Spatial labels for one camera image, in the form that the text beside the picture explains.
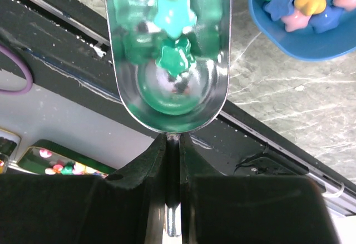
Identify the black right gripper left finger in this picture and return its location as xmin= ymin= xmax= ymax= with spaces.
xmin=1 ymin=135 xmax=167 ymax=243

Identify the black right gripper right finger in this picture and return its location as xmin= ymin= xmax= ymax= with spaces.
xmin=179 ymin=134 xmax=339 ymax=243

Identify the silver metal scoop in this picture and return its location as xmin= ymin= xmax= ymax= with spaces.
xmin=105 ymin=0 xmax=232 ymax=237

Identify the blue tray of star candies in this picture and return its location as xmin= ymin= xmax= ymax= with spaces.
xmin=248 ymin=0 xmax=355 ymax=61

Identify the dark green star candy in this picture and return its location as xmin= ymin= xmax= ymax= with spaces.
xmin=156 ymin=37 xmax=197 ymax=78

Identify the light green star candy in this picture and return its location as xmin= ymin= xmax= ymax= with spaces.
xmin=153 ymin=0 xmax=197 ymax=39

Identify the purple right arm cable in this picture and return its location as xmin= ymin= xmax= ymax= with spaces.
xmin=0 ymin=43 xmax=34 ymax=96

